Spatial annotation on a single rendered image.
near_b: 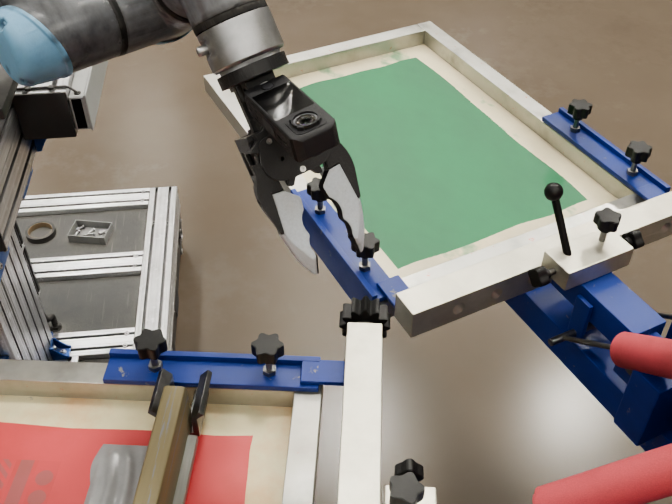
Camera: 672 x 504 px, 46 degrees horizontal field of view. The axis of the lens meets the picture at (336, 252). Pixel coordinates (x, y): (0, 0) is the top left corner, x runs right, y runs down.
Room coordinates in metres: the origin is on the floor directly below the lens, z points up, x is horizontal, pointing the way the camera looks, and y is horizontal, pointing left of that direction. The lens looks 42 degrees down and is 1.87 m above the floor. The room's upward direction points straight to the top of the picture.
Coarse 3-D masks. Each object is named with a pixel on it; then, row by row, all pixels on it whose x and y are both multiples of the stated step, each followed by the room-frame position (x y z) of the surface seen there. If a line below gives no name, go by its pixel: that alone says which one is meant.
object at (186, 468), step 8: (192, 440) 0.61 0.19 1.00; (192, 448) 0.59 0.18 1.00; (184, 456) 0.58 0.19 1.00; (192, 456) 0.58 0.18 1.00; (184, 464) 0.57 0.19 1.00; (192, 464) 0.57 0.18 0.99; (184, 472) 0.56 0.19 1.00; (184, 480) 0.55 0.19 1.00; (176, 488) 0.54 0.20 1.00; (184, 488) 0.54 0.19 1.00; (176, 496) 0.52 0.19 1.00; (184, 496) 0.52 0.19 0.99
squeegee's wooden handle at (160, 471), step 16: (160, 400) 0.62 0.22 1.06; (176, 400) 0.62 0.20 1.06; (160, 416) 0.60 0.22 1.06; (176, 416) 0.60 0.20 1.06; (160, 432) 0.57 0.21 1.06; (176, 432) 0.58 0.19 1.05; (160, 448) 0.55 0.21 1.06; (176, 448) 0.57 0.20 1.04; (144, 464) 0.53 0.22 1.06; (160, 464) 0.53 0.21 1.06; (176, 464) 0.55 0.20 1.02; (144, 480) 0.51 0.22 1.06; (160, 480) 0.51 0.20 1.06; (176, 480) 0.54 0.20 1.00; (144, 496) 0.49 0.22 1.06; (160, 496) 0.49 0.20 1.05
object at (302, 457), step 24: (0, 360) 0.74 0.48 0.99; (24, 360) 0.74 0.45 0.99; (0, 384) 0.71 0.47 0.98; (24, 384) 0.71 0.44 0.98; (48, 384) 0.71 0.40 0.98; (72, 384) 0.70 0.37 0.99; (96, 384) 0.70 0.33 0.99; (120, 384) 0.70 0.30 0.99; (312, 408) 0.66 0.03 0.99; (312, 432) 0.62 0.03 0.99; (288, 456) 0.58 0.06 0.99; (312, 456) 0.58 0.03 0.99; (288, 480) 0.55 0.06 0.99; (312, 480) 0.55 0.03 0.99
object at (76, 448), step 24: (0, 432) 0.65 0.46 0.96; (24, 432) 0.65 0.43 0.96; (48, 432) 0.65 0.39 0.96; (72, 432) 0.65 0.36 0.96; (96, 432) 0.65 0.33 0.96; (120, 432) 0.65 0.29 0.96; (144, 432) 0.65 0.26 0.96; (0, 456) 0.61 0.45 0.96; (24, 456) 0.61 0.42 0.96; (48, 456) 0.61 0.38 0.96; (72, 456) 0.61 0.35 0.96; (216, 456) 0.61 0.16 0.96; (240, 456) 0.61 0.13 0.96; (72, 480) 0.57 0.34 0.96; (192, 480) 0.57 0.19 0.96; (216, 480) 0.57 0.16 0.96; (240, 480) 0.57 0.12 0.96
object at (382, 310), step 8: (344, 304) 0.81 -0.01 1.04; (352, 304) 0.80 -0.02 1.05; (360, 304) 0.80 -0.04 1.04; (368, 304) 0.80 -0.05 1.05; (376, 304) 0.80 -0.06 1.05; (344, 312) 0.80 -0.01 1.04; (352, 312) 0.78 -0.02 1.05; (360, 312) 0.79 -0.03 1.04; (368, 312) 0.78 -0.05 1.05; (376, 312) 0.78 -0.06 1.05; (384, 312) 0.80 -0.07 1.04; (344, 320) 0.79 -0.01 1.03; (352, 320) 0.78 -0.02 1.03; (360, 320) 0.78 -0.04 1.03; (368, 320) 0.78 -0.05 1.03; (376, 320) 0.78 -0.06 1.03; (384, 320) 0.78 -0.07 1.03; (344, 328) 0.79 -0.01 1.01; (384, 328) 0.78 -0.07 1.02; (384, 336) 0.78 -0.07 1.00
